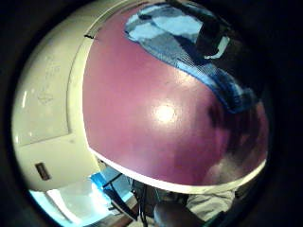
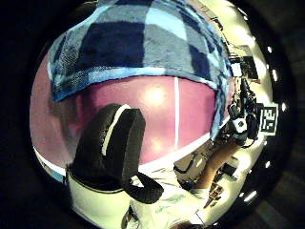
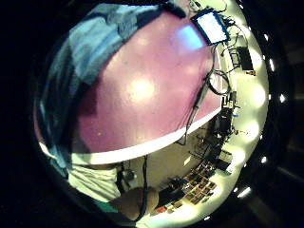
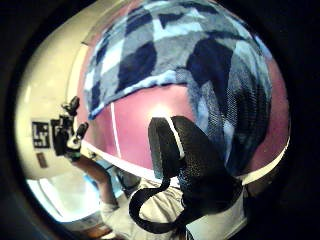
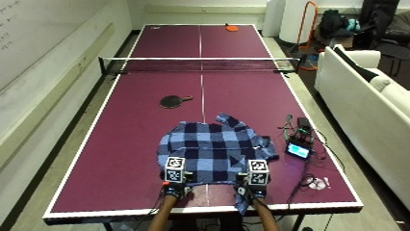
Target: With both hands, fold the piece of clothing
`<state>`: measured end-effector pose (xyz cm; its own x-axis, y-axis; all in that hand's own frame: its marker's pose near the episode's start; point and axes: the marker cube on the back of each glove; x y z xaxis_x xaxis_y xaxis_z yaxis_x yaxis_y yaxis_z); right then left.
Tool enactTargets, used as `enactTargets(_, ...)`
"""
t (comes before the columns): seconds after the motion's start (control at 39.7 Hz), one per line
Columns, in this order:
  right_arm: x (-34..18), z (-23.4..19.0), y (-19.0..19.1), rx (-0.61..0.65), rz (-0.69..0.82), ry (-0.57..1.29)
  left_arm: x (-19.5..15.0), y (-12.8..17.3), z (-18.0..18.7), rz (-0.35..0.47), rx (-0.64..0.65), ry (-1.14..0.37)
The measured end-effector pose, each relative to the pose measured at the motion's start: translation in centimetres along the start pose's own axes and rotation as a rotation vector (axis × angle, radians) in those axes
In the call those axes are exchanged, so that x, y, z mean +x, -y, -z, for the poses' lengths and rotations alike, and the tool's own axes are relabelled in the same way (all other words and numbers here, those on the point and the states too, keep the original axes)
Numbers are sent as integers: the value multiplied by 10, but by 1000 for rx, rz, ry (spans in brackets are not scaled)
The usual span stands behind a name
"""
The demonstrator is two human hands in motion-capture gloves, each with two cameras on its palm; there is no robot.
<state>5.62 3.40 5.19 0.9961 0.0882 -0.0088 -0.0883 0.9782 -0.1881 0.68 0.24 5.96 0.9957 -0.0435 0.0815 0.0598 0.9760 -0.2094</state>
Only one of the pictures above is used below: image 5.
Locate person's right hand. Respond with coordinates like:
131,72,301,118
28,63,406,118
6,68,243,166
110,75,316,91
233,172,269,201

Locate person's left hand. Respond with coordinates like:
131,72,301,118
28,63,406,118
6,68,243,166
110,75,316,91
162,171,196,200

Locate blue plaid shirt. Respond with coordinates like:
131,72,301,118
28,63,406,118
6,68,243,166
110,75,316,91
156,112,281,216

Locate white marker cube right glove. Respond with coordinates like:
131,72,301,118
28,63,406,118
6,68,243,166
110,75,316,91
248,159,271,187

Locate white marker cube glove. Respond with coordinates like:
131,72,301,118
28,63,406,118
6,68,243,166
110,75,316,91
248,159,271,187
164,156,188,184

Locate white marker cube left glove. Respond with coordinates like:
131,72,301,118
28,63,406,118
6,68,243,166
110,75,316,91
164,156,188,184

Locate small screen electronics device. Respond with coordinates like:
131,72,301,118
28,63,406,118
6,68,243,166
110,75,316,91
284,126,319,161

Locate black power adapter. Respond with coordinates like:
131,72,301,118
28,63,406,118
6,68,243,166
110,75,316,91
297,116,313,128

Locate black table tennis paddle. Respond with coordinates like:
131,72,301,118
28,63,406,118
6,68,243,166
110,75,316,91
159,94,195,110

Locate white sofa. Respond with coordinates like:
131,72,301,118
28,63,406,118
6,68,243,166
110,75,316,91
315,44,410,211

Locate table tennis net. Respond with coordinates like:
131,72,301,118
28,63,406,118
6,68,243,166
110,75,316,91
98,55,308,76

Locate orange table tennis paddle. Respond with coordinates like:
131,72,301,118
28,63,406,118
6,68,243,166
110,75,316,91
224,22,241,33

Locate white cylindrical column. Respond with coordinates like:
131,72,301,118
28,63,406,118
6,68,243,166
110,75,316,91
279,0,319,44

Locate white narrow panel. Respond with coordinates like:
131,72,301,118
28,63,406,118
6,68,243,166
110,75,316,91
261,0,288,38

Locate black backpack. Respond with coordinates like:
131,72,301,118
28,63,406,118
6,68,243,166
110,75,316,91
320,9,352,39

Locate whiteboard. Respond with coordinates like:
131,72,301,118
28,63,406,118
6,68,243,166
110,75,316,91
0,0,114,90

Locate black office chair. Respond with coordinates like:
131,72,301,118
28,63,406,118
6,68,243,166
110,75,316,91
356,0,410,78

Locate black cable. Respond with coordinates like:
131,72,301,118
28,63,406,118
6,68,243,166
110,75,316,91
285,128,348,206

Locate orange metal frame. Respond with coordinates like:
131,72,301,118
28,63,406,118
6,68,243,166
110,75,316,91
295,0,321,71

